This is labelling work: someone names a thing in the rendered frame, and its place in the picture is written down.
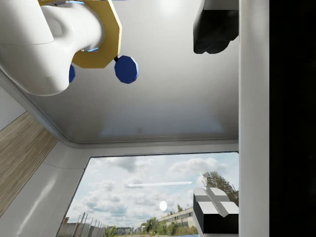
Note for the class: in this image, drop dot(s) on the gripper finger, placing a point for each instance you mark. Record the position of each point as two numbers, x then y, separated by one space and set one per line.
214 217
214 29

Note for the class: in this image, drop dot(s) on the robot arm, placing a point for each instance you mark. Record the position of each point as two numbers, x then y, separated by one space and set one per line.
37 49

